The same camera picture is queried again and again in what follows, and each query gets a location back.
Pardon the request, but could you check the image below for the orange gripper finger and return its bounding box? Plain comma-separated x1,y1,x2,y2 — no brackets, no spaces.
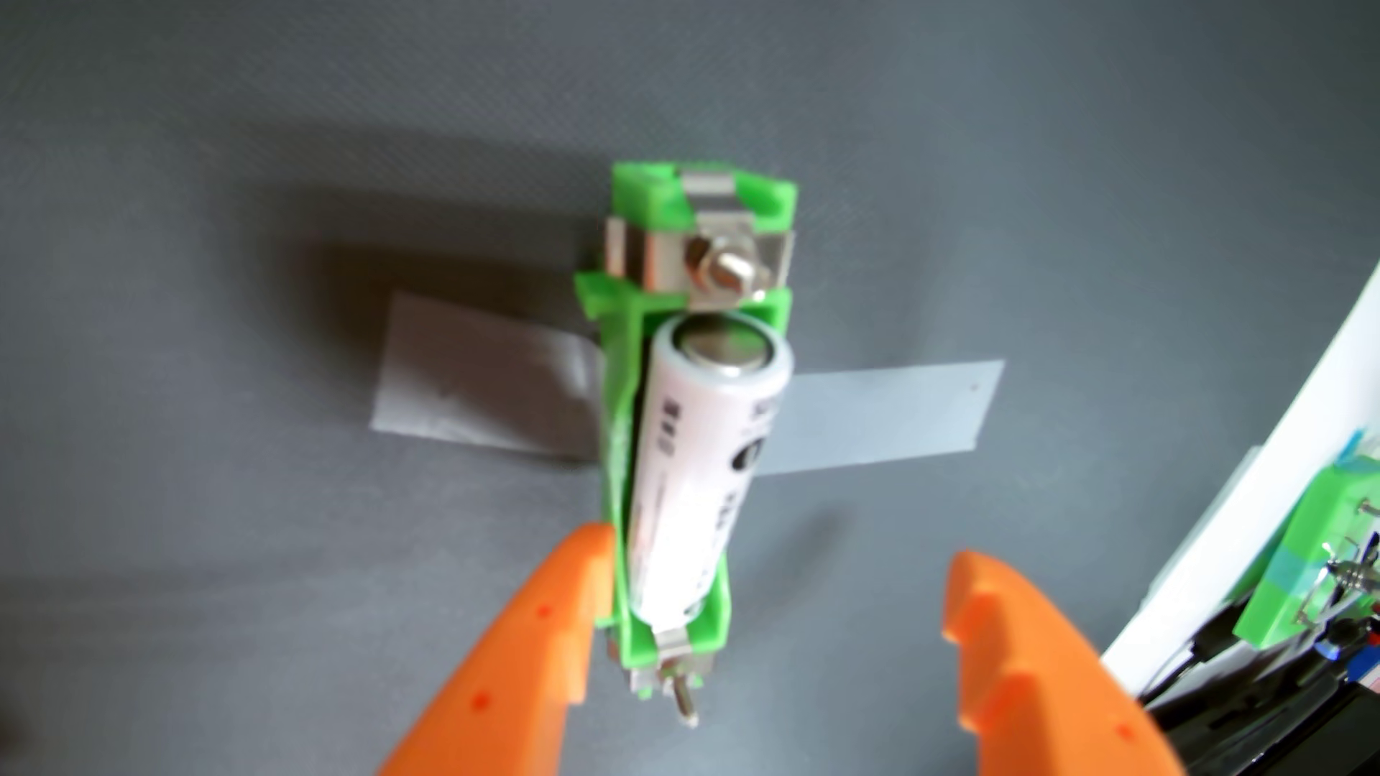
943,550,1187,776
377,522,618,776

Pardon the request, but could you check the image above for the clear tape strip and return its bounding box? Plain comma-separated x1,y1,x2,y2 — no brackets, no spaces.
369,291,1006,476

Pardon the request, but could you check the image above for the blue and red box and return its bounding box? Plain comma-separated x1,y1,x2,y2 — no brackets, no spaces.
1320,636,1380,693

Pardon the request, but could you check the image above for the white cylindrical battery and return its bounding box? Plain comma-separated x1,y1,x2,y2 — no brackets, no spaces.
627,313,795,627

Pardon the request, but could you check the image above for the black usb cable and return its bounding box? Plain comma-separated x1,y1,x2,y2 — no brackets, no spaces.
1148,630,1241,704

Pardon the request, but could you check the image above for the green block with metal terminals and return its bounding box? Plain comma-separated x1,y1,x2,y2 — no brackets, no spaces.
1232,458,1380,650

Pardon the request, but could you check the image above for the green battery holder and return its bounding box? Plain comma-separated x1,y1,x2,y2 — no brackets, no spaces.
574,162,799,729

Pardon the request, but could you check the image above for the dark grey mat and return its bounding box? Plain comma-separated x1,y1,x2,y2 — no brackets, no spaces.
0,0,1380,776

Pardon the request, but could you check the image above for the black laptop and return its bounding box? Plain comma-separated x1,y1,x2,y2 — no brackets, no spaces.
1143,636,1380,776

